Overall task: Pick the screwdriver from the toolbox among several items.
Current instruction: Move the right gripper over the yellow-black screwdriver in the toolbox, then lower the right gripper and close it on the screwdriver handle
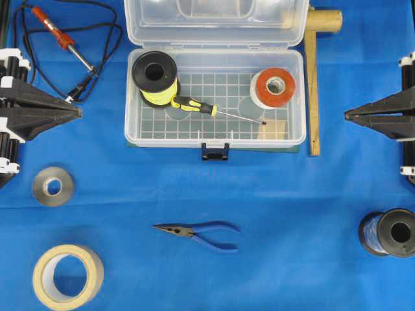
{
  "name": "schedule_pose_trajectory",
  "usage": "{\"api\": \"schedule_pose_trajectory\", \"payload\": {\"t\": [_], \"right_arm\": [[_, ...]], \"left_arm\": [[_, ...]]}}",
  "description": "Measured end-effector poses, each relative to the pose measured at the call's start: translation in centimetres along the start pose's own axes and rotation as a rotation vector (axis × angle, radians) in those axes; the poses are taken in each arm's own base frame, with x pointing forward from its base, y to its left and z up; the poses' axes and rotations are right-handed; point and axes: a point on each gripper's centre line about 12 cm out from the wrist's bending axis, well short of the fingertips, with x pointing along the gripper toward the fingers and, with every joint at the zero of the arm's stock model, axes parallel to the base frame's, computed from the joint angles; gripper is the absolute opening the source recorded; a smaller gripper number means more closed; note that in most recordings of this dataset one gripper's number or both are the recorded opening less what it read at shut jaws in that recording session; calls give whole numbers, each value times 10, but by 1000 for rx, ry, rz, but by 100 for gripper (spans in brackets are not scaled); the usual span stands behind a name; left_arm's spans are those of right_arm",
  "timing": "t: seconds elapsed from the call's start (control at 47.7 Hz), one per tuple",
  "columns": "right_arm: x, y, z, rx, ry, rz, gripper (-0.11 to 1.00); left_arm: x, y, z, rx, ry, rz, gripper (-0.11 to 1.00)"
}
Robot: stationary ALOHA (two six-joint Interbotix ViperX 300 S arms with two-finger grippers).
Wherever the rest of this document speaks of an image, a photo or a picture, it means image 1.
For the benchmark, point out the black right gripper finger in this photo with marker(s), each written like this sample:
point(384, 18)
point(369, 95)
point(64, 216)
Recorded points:
point(394, 127)
point(397, 103)

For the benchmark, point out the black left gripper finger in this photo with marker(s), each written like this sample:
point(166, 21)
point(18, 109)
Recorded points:
point(26, 125)
point(23, 93)

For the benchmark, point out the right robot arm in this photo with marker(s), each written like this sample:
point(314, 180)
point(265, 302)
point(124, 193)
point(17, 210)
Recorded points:
point(406, 64)

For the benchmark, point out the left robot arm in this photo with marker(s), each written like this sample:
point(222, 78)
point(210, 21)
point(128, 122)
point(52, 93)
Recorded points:
point(14, 65)

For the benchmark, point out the yellow black screwdriver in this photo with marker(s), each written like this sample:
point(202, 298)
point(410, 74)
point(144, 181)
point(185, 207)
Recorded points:
point(191, 105)

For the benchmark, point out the clear plastic toolbox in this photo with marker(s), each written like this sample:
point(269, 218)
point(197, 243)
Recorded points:
point(218, 47)

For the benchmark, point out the grey tape roll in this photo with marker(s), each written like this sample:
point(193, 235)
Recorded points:
point(53, 187)

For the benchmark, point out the red soldering iron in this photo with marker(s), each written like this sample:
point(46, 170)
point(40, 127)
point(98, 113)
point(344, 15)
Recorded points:
point(64, 40)

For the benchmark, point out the wooden mallet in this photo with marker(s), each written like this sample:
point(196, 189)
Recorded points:
point(326, 21)

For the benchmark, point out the small wooden block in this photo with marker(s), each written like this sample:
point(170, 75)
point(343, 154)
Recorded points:
point(273, 130)

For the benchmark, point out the red tape roll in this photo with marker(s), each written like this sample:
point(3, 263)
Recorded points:
point(272, 88)

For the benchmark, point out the beige masking tape roll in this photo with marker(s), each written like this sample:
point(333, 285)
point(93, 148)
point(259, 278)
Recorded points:
point(67, 276)

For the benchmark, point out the blue table cloth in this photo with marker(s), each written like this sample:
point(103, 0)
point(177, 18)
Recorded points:
point(261, 231)

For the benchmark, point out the blue wire spool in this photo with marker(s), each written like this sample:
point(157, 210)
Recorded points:
point(389, 233)

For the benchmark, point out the yellow wire spool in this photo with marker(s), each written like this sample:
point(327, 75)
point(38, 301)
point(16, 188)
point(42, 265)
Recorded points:
point(155, 74)

